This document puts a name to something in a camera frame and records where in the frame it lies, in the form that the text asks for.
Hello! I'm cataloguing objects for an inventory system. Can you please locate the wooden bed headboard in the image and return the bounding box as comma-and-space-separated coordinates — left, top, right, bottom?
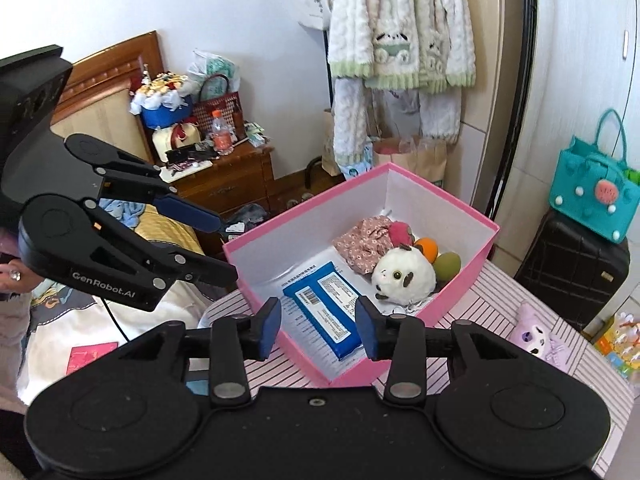
49, 29, 166, 164

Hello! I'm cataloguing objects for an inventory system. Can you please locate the purple plush toy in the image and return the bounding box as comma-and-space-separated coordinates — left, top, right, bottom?
508, 301, 570, 373

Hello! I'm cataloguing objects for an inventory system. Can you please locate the wooden nightstand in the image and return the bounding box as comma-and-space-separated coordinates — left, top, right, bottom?
171, 143, 274, 219

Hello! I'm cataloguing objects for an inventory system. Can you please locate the white panda plush toy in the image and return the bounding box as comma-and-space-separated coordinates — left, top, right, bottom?
371, 245, 437, 307

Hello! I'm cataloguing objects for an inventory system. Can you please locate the pink strawberry sponge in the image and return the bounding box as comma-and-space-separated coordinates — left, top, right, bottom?
388, 221, 414, 247

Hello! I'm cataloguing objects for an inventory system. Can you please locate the pink floral fabric scrunchie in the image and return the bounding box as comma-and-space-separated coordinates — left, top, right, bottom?
332, 216, 393, 275

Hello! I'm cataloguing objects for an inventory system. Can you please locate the green makeup sponge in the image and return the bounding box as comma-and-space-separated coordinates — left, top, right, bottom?
433, 252, 462, 283

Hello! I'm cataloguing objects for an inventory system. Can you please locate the plastic water bottle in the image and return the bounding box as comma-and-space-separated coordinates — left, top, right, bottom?
212, 110, 233, 156

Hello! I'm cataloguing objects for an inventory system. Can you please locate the white knit cardigan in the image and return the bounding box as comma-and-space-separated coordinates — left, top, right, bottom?
328, 0, 476, 178

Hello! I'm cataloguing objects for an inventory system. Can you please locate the person left hand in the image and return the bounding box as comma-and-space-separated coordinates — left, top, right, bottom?
0, 259, 43, 301

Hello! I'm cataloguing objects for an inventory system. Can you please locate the red woven basket bag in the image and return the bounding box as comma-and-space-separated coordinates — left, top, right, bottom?
192, 74, 246, 143

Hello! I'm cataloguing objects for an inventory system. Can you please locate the brown paper bag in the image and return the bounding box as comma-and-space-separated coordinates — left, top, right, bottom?
373, 136, 448, 188

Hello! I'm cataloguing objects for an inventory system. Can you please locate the blue flower bouquet box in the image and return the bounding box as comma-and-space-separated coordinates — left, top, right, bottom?
129, 70, 198, 129

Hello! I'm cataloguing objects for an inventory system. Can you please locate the teal felt tote bag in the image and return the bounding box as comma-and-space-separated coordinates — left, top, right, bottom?
549, 108, 639, 244

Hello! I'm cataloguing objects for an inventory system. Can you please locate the blue wet wipes pack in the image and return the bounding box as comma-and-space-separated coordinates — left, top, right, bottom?
283, 262, 361, 360

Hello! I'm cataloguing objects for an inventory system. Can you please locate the black suitcase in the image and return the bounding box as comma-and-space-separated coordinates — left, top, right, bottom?
515, 209, 631, 332

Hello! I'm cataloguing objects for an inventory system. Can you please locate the orange makeup sponge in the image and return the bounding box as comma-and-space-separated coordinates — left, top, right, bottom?
414, 237, 439, 263

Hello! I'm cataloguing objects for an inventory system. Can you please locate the drink bottle pack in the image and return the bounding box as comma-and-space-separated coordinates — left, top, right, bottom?
594, 311, 639, 388

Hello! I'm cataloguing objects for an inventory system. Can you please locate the white canvas tote bag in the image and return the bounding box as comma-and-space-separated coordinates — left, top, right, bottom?
298, 0, 333, 32

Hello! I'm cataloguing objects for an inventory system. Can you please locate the black clothes rack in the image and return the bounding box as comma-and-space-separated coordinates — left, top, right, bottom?
485, 0, 537, 220

